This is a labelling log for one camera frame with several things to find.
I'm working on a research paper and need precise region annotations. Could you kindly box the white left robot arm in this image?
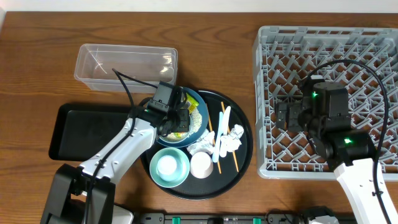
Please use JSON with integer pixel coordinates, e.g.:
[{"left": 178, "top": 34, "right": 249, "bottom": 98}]
[{"left": 40, "top": 100, "right": 189, "bottom": 223}]

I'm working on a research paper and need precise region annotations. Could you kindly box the teal green bowl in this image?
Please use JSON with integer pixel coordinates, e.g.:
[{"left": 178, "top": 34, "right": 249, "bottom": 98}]
[{"left": 149, "top": 147, "right": 190, "bottom": 188}]

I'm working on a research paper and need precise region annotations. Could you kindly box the dark blue plate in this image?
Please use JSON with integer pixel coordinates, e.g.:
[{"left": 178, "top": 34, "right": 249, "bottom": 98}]
[{"left": 157, "top": 87, "right": 209, "bottom": 148}]

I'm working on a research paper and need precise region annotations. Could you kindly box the pink cup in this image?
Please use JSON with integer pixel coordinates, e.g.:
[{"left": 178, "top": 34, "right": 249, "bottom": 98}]
[{"left": 190, "top": 152, "right": 213, "bottom": 179}]

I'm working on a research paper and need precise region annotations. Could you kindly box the white napkin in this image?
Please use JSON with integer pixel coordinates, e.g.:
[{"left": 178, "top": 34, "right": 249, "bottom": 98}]
[
  {"left": 187, "top": 129, "right": 215, "bottom": 156},
  {"left": 220, "top": 124, "right": 244, "bottom": 157}
]

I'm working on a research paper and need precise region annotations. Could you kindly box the right wooden chopstick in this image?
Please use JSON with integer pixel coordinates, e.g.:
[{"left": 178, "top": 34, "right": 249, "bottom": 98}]
[{"left": 221, "top": 101, "right": 239, "bottom": 172}]

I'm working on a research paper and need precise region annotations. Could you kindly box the yellow snack wrapper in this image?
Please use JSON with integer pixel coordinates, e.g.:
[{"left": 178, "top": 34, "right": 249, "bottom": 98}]
[{"left": 186, "top": 93, "right": 199, "bottom": 114}]

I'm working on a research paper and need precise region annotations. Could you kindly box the grey dishwasher rack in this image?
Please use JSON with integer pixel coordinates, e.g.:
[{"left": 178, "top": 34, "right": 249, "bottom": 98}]
[{"left": 252, "top": 26, "right": 397, "bottom": 181}]

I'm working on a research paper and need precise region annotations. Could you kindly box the clear plastic waste bin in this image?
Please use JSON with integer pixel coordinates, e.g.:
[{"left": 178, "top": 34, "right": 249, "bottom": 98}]
[{"left": 74, "top": 44, "right": 178, "bottom": 93}]

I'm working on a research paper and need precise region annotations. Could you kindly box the black rail with green clips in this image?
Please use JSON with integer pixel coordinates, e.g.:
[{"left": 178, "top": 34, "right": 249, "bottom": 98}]
[{"left": 133, "top": 212, "right": 340, "bottom": 224}]

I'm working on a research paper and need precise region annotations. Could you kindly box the light blue cup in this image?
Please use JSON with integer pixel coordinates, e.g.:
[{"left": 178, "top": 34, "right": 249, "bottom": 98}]
[{"left": 157, "top": 155, "right": 178, "bottom": 182}]

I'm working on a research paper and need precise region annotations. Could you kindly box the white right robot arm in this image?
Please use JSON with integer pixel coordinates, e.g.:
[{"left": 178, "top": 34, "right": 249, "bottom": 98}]
[{"left": 275, "top": 79, "right": 397, "bottom": 223}]

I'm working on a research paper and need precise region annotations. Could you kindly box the light blue small bowl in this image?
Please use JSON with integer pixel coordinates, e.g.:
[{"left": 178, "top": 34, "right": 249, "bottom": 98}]
[{"left": 158, "top": 133, "right": 191, "bottom": 144}]

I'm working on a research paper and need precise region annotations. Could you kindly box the black rectangular tray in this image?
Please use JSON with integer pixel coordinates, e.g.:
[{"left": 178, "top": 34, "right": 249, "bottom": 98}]
[{"left": 49, "top": 103, "right": 130, "bottom": 161}]

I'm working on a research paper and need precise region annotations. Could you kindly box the round black serving tray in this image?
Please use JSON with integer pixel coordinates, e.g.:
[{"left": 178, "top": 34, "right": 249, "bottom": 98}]
[{"left": 139, "top": 89, "right": 254, "bottom": 200}]

